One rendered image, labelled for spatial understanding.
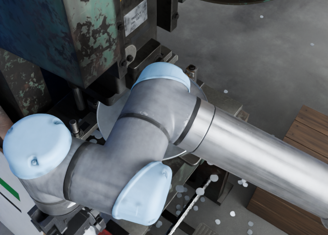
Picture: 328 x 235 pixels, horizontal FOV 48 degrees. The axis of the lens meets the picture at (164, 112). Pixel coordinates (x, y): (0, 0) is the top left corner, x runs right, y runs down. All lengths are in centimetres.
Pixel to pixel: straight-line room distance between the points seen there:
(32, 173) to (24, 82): 59
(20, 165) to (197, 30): 202
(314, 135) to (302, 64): 83
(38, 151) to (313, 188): 36
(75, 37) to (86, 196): 25
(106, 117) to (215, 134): 50
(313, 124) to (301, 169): 104
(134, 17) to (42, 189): 42
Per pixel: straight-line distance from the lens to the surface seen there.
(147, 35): 83
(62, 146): 43
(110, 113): 96
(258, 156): 51
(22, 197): 132
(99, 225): 65
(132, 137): 44
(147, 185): 41
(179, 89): 50
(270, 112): 201
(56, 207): 52
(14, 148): 44
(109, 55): 66
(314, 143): 153
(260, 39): 238
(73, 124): 92
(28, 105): 106
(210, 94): 118
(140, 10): 77
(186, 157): 88
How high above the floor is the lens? 155
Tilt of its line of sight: 54 degrees down
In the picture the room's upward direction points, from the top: 1 degrees clockwise
